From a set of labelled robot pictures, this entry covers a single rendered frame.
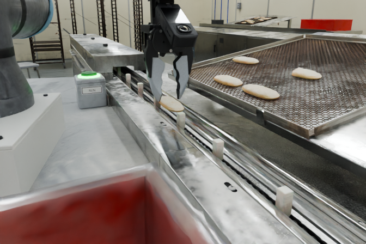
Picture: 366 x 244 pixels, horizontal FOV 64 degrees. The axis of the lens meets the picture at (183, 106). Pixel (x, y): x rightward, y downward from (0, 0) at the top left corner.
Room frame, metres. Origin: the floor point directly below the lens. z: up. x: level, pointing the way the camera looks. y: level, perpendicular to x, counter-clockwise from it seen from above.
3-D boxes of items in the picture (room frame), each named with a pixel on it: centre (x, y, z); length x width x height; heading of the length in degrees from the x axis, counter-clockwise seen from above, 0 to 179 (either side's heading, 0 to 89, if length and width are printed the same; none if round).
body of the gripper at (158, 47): (0.61, 0.04, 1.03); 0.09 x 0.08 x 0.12; 24
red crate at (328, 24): (3.91, -1.84, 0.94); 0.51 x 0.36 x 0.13; 28
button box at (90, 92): (0.75, 0.24, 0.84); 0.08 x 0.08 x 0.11; 24
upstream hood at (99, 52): (1.56, 0.46, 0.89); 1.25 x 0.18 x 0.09; 24
